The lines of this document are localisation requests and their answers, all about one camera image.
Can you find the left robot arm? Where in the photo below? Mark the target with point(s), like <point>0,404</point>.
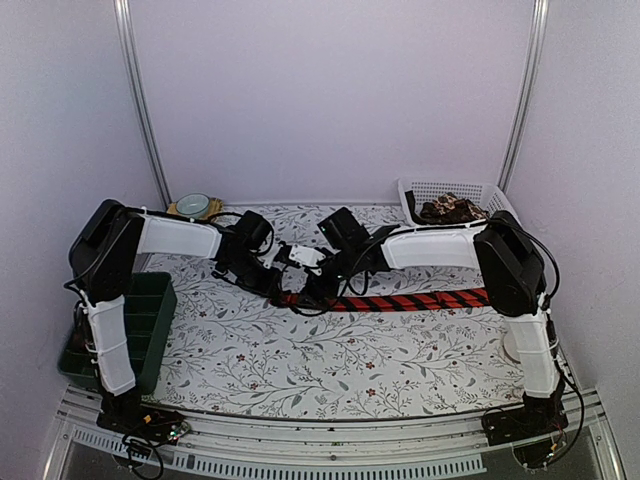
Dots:
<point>103,256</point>

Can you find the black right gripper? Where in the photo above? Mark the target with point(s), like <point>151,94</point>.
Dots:
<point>317,283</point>

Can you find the light blue bowl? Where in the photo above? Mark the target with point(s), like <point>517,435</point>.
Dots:
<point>194,205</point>

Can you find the dark green divided organizer box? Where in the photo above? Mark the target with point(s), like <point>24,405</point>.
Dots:
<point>149,310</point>

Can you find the right aluminium frame post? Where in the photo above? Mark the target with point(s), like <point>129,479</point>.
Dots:
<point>532,61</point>

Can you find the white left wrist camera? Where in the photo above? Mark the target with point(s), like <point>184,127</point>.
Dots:
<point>306,256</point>

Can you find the slotted aluminium front rail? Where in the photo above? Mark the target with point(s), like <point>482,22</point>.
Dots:
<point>449,447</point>

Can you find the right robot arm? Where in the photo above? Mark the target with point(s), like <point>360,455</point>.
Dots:
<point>510,261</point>

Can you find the left aluminium frame post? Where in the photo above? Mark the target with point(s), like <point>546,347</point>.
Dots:
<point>131,62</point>

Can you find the floral patterned table mat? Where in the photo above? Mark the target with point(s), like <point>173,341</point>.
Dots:
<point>230,351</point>

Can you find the white ceramic mug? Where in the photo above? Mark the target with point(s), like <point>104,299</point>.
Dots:
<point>510,348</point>

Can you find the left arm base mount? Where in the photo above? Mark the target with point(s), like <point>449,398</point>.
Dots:
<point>144,429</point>

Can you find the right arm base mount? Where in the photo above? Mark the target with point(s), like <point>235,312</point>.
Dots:
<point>542,422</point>

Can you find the brown patterned tie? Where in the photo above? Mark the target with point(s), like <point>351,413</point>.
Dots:
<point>448,209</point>

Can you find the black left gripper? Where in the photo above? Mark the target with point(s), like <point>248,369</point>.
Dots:
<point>270,286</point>

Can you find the yellow woven coaster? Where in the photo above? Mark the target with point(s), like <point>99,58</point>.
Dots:
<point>215,206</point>

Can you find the red black striped tie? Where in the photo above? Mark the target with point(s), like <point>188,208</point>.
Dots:
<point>437,300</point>

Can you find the aluminium frame post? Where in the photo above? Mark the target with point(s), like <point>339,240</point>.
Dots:
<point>131,62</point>
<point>532,61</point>

